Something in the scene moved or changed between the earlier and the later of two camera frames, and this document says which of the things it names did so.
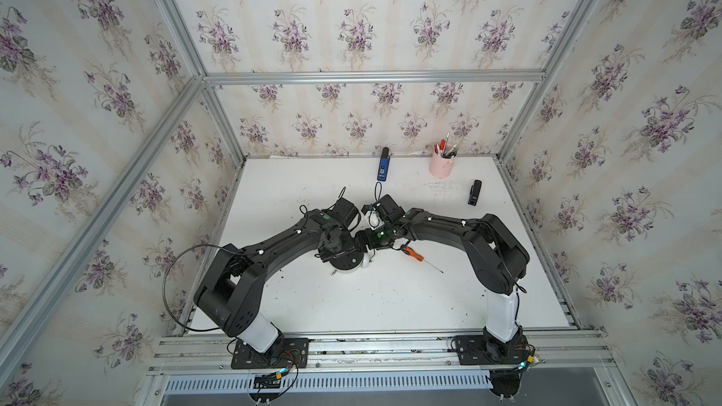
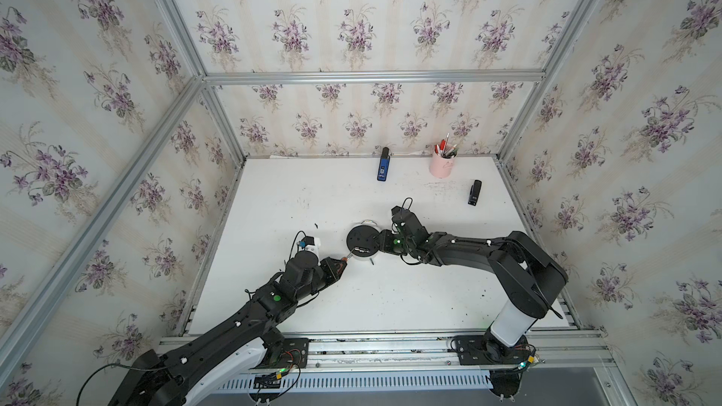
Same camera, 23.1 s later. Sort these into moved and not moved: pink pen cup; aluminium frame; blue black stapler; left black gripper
Moved: left black gripper
Not moved: pink pen cup; blue black stapler; aluminium frame
